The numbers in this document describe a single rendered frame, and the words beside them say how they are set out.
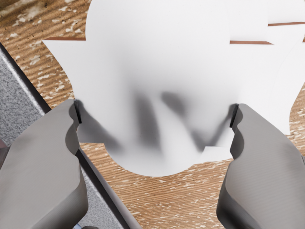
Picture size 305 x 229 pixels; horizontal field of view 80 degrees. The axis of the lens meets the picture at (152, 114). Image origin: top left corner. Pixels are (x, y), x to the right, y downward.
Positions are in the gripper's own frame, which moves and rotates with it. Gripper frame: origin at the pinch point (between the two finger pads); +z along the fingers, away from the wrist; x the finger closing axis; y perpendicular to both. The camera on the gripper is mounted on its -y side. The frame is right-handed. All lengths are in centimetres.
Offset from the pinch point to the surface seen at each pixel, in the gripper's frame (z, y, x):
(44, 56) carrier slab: 5.9, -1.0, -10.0
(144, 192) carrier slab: 5.8, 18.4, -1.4
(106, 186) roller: 7.5, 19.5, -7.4
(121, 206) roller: 7.5, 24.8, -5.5
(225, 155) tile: 1.7, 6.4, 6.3
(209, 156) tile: 0.7, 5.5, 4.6
